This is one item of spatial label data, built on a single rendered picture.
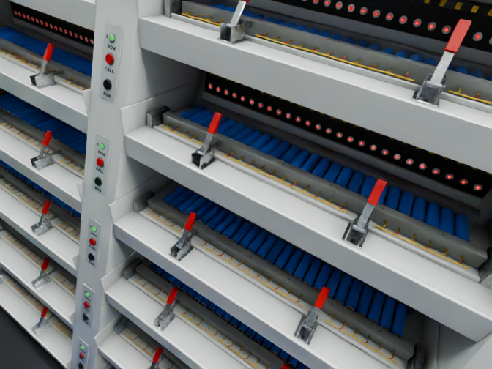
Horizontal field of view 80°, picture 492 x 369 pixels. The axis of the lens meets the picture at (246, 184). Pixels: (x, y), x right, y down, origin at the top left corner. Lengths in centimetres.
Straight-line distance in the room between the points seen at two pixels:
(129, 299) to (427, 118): 68
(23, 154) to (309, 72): 74
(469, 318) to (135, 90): 59
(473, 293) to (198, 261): 42
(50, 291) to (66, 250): 20
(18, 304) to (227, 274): 89
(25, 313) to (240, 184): 98
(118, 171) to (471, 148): 55
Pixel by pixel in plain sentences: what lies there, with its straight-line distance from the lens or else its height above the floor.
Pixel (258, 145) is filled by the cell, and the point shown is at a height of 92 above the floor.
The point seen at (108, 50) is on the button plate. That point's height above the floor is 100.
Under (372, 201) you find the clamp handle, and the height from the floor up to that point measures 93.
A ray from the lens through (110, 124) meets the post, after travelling 61.
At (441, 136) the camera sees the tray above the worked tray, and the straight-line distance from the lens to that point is 39.
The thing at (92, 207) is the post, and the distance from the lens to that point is 71.
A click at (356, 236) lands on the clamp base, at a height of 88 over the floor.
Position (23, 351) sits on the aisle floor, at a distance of 133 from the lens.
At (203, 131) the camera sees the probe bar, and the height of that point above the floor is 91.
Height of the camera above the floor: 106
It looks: 23 degrees down
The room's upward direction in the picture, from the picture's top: 18 degrees clockwise
